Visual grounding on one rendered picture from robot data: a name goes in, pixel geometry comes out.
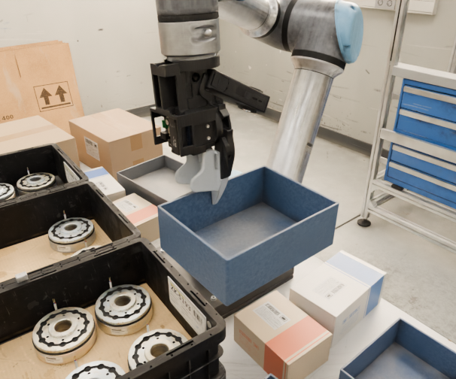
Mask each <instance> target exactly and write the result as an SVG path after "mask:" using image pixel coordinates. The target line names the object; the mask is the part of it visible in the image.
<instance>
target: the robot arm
mask: <svg viewBox="0 0 456 379"><path fill-rule="evenodd" d="M155 2H156V8H157V15H158V16H157V19H158V21H159V22H157V23H158V29H159V37H160V49H161V54H163V55H164V56H166V57H164V58H163V59H164V61H162V62H152V63H150V70H151V77H152V83H153V89H154V101H155V106H156V107H152V108H150V117H151V122H152V129H153V134H154V144H155V145H157V144H162V143H165V142H168V144H169V147H171V148H172V153H174V154H176V155H178V156H180V157H183V156H186V162H185V163H184V164H183V165H182V166H181V167H180V168H179V169H178V170H177V171H176V172H175V180H176V182H177V183H179V184H189V185H190V189H191V190H192V191H193V192H195V193H197V192H208V191H211V203H212V204H213V205H215V204H217V203H218V201H219V200H220V197H221V196H222V194H223V191H224V190H225V188H226V185H227V182H228V179H229V178H231V177H235V176H236V175H239V174H242V172H240V171H236V170H233V163H234V159H235V145H234V140H233V129H232V125H231V121H230V114H229V112H228V110H227V109H226V104H224V103H223V99H224V100H226V101H228V102H231V103H233V104H235V105H238V108H240V109H242V110H243V111H245V112H250V113H253V114H255V113H256V112H261V113H265V112H266V108H267V105H268V103H269V99H270V96H268V95H266V94H264V93H263V91H261V90H260V89H257V88H255V87H252V86H247V85H245V84H243V83H241V82H239V81H237V80H235V79H233V78H231V77H229V76H227V75H225V74H223V73H221V72H219V71H217V70H215V69H211V68H216V67H218V66H220V54H219V53H218V52H219V51H220V28H219V19H222V20H225V21H227V22H228V23H232V24H233V25H236V26H238V27H239V28H240V30H241V31H242V32H243V33H244V34H245V35H247V36H249V37H252V38H254V39H256V40H258V41H261V42H263V43H264V44H267V45H269V46H270V47H274V48H276V49H279V50H283V51H286V52H289V53H292V54H291V57H290V60H291V62H292V63H293V66H294V72H293V77H292V79H291V82H290V87H289V90H288V93H287V97H286V100H285V103H284V107H283V110H282V113H281V118H280V120H279V124H278V128H277V131H276V133H275V138H274V141H273V144H272V149H271V151H270V154H269V158H268V162H267V164H266V166H268V167H270V168H272V169H274V170H276V171H278V172H279V173H281V174H283V175H285V176H287V177H289V178H291V179H293V180H295V181H297V182H299V183H302V180H303V177H304V174H305V172H306V167H307V165H308V162H309V157H310V155H311V152H312V148H313V145H314V142H315V138H316V135H317V133H318V128H319V125H320V123H321V118H322V116H323V113H324V109H325V106H326V103H327V99H328V96H329V94H330V89H331V86H332V84H333V79H334V78H335V77H337V76H339V75H340V74H342V73H343V72H344V70H345V65H346V63H347V64H351V63H354V62H355V61H356V60H357V58H358V56H359V54H360V49H361V46H362V41H363V14H362V11H361V9H360V7H359V6H358V5H357V4H355V3H353V2H344V1H342V0H155ZM156 117H164V120H162V125H163V128H164V129H166V130H165V131H163V132H160V135H158V136H157V132H156V126H155V120H154V118H156ZM213 146H214V150H213V148H212V147H213Z"/></svg>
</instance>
